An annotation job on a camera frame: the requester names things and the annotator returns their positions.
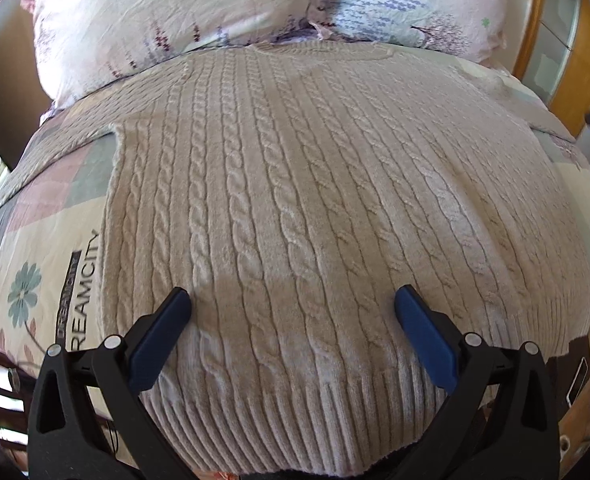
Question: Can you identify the beige cable-knit sweater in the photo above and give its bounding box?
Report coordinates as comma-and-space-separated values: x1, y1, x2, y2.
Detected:
0, 40, 590, 477

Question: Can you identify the left floral pillow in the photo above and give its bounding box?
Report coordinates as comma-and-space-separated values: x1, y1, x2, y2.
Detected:
21, 0, 310, 108

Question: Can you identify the patchwork printed bed sheet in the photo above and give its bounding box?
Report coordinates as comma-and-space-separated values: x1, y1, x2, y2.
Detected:
0, 34, 590, 411

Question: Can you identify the floral pillow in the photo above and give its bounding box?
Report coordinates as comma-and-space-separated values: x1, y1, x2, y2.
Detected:
21, 0, 310, 108
308, 0, 508, 63

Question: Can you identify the right floral pillow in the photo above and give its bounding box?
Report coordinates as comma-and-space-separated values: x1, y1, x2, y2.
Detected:
308, 0, 508, 63

